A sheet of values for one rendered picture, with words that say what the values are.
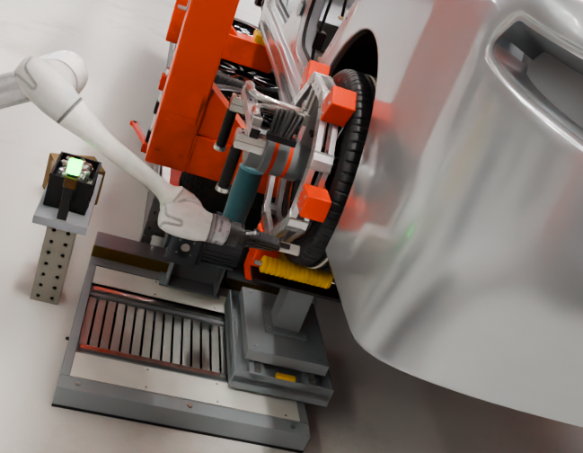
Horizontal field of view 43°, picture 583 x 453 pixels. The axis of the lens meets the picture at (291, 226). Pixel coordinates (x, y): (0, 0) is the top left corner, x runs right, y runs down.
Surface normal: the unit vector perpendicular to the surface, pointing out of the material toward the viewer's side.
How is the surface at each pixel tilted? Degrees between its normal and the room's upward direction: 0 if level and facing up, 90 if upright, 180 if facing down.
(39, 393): 0
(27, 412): 0
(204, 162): 90
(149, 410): 90
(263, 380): 90
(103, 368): 0
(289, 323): 90
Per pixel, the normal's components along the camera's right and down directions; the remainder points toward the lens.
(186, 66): 0.11, 0.46
